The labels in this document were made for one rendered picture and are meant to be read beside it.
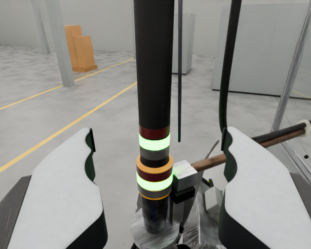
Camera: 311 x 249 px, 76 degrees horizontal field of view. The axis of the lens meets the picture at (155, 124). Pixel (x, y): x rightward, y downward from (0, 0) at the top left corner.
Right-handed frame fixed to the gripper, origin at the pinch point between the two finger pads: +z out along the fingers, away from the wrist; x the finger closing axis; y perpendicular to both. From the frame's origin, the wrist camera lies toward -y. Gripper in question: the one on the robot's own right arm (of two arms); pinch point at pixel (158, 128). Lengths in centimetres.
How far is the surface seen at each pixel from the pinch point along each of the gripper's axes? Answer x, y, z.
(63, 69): -248, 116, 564
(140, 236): -2.1, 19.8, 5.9
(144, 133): -1.1, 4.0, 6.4
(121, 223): -31, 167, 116
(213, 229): 20, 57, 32
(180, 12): 1.9, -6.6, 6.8
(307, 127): 27.2, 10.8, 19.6
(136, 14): -1.6, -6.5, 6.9
